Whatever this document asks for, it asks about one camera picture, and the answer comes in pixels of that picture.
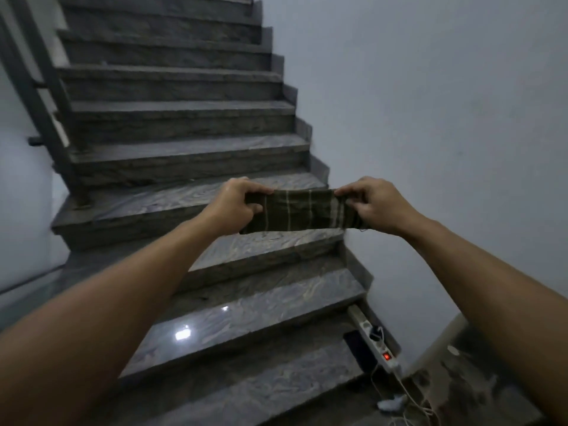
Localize person's right hand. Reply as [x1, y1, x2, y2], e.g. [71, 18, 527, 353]
[334, 176, 426, 238]

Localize dark metal stair railing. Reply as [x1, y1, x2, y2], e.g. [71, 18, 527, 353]
[0, 0, 91, 209]

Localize person's right forearm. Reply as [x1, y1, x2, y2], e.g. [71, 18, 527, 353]
[401, 216, 568, 411]

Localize grey marble staircase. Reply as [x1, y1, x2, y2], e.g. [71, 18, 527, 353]
[0, 0, 402, 426]

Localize person's left forearm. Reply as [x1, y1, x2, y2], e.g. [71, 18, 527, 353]
[0, 216, 231, 426]

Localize white charger cable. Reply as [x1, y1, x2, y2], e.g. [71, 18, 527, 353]
[369, 360, 438, 426]

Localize black smartphone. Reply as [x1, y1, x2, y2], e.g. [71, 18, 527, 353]
[343, 330, 379, 374]

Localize white charger plug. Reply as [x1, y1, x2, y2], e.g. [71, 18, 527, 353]
[377, 395, 409, 413]

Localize person's left hand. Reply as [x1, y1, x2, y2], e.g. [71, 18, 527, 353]
[198, 177, 274, 237]

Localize white power strip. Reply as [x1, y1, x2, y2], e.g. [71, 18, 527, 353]
[347, 304, 405, 376]

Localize dark green striped cloth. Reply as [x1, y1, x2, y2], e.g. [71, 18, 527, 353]
[240, 188, 370, 235]

